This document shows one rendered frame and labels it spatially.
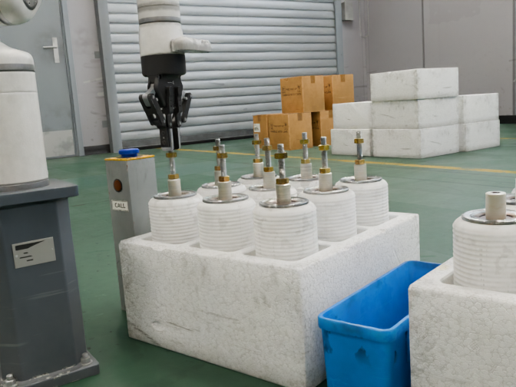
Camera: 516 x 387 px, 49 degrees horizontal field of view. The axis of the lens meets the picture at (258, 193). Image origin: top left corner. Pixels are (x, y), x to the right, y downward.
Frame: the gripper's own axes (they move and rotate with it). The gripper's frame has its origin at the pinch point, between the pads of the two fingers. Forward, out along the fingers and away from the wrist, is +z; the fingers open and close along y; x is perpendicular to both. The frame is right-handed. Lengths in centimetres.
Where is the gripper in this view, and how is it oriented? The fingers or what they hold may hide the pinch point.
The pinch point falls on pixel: (170, 139)
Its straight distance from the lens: 100.6
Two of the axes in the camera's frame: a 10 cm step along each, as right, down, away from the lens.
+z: 0.7, 9.9, 1.6
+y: -4.2, 1.7, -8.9
